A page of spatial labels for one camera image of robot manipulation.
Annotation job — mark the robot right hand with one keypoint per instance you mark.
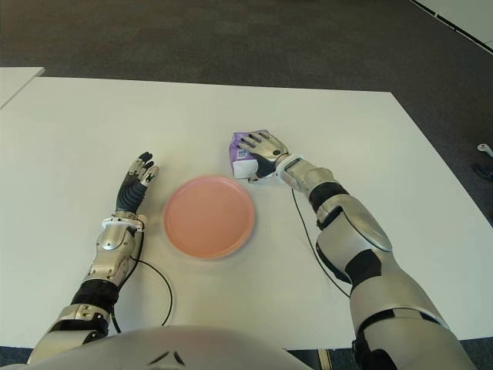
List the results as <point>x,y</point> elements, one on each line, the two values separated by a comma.
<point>273,150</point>

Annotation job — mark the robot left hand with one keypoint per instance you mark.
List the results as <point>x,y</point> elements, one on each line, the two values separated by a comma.
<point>129,196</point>

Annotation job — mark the purple tissue paper pack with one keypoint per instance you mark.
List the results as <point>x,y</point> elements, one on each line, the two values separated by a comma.
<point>242,167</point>

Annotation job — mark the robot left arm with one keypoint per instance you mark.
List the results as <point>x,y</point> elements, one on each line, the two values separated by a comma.
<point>111,239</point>

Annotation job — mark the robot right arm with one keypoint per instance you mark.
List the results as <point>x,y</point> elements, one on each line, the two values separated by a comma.
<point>366,227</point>

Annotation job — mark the pink round plate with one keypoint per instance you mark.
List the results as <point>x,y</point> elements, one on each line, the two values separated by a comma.
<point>208,219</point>

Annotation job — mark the adjacent white table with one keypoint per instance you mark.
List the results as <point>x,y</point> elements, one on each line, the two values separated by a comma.
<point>15,83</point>

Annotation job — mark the silver robot torso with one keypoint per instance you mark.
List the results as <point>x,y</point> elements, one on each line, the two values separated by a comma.
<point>212,348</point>

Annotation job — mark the small white floor object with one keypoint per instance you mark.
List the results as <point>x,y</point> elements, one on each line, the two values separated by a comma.
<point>483,147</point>

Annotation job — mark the dark floor object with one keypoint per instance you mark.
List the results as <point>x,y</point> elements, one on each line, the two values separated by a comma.
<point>485,171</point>

